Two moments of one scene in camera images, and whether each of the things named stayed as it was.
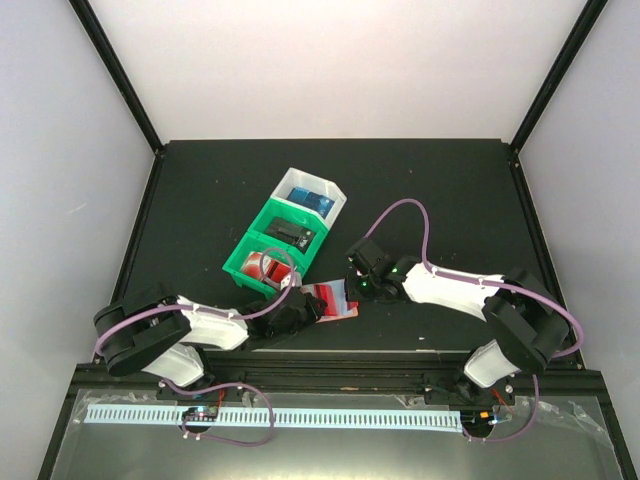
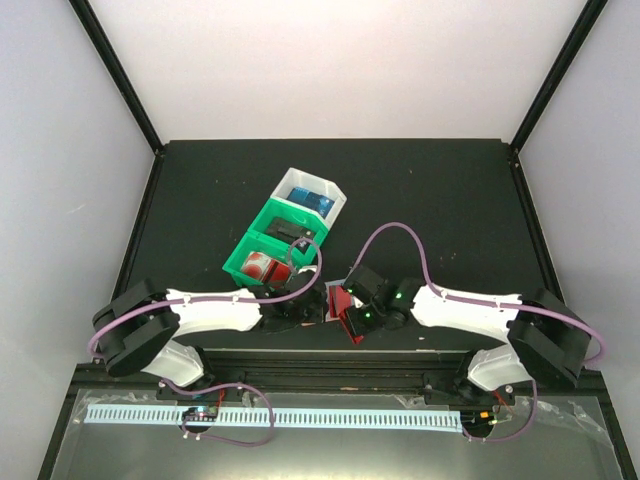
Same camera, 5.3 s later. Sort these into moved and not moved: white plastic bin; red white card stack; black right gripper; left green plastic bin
Moved: black right gripper
Not moved: left green plastic bin; white plastic bin; red white card stack
